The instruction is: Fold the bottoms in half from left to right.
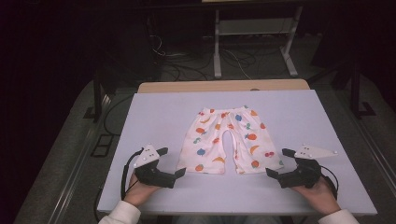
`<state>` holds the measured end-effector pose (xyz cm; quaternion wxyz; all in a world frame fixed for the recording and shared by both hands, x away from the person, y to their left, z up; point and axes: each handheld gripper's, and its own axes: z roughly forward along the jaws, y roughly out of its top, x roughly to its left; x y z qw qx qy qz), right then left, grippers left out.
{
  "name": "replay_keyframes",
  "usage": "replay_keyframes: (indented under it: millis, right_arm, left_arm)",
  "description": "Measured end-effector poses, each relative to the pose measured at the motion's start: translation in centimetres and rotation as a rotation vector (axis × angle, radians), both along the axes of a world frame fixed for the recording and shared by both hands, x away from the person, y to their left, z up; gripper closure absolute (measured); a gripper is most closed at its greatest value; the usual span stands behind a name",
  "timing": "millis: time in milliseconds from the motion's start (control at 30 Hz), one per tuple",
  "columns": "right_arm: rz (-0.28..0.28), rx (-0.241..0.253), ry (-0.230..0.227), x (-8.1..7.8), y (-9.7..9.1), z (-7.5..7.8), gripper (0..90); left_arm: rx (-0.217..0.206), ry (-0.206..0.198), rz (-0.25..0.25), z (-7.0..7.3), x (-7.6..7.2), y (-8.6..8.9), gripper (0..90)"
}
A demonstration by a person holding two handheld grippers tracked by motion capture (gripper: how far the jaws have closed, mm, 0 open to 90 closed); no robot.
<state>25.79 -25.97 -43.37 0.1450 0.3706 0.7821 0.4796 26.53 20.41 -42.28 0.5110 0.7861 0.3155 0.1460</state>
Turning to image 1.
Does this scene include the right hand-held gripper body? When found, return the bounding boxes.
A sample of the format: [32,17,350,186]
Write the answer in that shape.
[278,143,339,189]

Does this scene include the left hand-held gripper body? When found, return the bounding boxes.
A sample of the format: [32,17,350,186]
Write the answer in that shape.
[133,143,177,189]

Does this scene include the white fruit print pants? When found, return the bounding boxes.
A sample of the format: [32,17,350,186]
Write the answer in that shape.
[177,105,285,175]

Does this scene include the person's left hand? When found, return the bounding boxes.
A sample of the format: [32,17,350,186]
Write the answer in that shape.
[123,172,163,208]

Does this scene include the person's right hand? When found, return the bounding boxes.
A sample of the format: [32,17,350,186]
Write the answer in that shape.
[290,176,342,217]

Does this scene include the dark metal stand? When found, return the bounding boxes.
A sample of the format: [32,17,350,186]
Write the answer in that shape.
[81,69,117,124]
[348,60,377,119]

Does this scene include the wooden table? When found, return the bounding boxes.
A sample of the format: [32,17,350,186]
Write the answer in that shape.
[136,78,311,94]

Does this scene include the white metal stand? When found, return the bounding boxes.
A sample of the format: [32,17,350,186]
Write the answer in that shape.
[212,5,304,79]

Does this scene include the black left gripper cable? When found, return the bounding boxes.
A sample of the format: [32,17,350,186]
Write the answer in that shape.
[120,147,145,202]

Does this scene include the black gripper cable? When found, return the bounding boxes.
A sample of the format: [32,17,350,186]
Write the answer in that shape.
[120,147,145,202]
[319,165,340,201]

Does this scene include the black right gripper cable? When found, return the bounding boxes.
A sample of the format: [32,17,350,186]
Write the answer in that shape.
[319,165,340,201]

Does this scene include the black floor frame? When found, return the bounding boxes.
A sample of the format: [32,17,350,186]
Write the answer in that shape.
[90,133,115,159]

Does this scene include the black floor cable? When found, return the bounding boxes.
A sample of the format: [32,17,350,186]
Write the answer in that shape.
[103,93,135,137]

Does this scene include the bundle of black floor cables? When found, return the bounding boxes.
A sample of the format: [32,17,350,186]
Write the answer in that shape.
[148,17,217,82]

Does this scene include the white floor cable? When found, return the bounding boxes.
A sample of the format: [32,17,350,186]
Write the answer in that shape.
[221,48,252,80]

